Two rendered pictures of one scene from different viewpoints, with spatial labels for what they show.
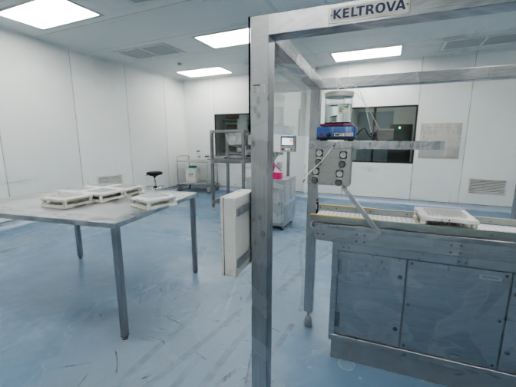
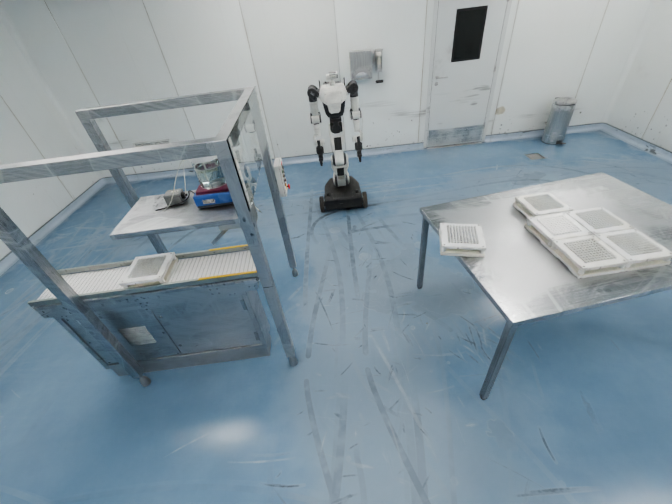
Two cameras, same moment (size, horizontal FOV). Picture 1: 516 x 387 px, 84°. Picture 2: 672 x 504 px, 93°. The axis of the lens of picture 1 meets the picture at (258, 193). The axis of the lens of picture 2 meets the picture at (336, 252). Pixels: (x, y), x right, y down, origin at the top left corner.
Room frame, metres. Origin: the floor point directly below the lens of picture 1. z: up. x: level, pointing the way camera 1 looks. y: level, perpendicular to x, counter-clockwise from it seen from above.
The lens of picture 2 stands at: (3.29, -0.47, 2.08)
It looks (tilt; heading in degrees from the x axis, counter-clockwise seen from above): 39 degrees down; 158
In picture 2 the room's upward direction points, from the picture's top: 7 degrees counter-clockwise
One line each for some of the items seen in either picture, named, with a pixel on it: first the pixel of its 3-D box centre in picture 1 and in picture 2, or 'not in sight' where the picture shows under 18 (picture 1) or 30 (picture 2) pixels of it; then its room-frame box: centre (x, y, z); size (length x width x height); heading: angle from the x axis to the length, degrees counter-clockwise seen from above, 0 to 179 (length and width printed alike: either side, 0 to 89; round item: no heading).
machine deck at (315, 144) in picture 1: (371, 144); (186, 209); (1.61, -0.62, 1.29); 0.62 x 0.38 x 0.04; 69
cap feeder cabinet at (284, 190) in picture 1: (271, 200); not in sight; (4.45, -0.21, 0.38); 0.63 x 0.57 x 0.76; 66
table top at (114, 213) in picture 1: (87, 201); (567, 230); (2.41, 1.45, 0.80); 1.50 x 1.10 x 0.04; 75
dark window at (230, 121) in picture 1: (236, 135); not in sight; (7.58, 0.54, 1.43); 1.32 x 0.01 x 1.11; 66
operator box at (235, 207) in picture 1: (239, 230); (280, 177); (0.94, 0.06, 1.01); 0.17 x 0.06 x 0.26; 159
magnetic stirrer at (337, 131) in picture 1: (337, 132); (218, 189); (1.62, -0.44, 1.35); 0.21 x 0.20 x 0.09; 159
